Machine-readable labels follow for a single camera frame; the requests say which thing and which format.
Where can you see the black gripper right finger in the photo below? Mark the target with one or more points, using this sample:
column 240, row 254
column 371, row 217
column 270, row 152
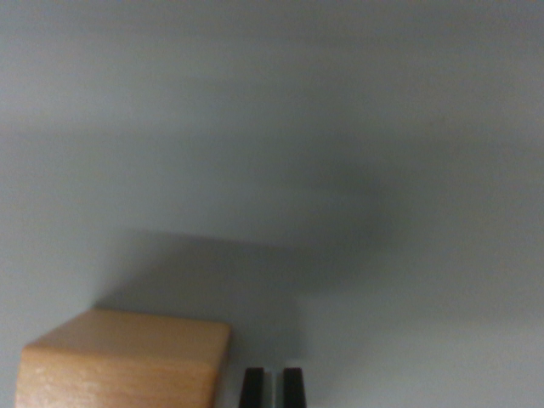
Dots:
column 294, row 391

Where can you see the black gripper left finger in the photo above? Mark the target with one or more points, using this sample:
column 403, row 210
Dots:
column 253, row 391

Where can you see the light wooden cube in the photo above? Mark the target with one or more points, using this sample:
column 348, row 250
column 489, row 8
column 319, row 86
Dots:
column 123, row 365

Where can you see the grey plastic bin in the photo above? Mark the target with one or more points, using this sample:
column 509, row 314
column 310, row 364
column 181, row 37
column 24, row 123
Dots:
column 255, row 106

